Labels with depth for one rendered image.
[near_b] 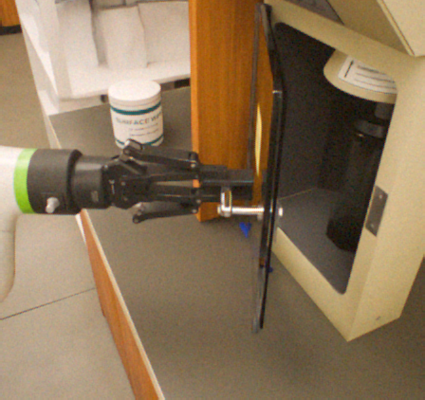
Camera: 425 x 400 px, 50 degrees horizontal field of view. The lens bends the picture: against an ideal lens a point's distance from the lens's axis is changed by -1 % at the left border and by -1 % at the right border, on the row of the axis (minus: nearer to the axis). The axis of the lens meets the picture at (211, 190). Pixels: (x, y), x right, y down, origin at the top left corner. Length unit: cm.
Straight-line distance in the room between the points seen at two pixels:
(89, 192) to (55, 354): 140
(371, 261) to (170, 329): 34
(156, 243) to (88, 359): 106
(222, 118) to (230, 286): 31
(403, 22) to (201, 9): 38
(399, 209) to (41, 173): 46
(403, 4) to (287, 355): 53
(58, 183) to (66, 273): 164
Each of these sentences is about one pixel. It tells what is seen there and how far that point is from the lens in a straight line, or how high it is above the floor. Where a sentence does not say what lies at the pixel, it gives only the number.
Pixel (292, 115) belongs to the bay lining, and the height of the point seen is 120.
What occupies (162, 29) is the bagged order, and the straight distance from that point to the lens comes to 177.
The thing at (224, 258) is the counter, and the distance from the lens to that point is 89.
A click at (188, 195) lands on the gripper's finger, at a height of 119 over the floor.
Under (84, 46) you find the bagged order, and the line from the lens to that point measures 179.
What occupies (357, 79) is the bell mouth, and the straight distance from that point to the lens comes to 63.
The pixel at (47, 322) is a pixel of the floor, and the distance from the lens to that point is 208.
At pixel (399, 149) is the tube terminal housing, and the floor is 130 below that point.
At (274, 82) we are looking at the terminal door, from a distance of 46.
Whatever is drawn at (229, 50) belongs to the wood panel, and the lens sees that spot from 80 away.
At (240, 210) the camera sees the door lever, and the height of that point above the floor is 120.
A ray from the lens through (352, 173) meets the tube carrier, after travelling 74.
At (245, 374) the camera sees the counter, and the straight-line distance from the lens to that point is 74.
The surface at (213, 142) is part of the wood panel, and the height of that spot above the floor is 113.
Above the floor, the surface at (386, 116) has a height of 126.
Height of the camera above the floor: 157
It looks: 37 degrees down
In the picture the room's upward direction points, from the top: straight up
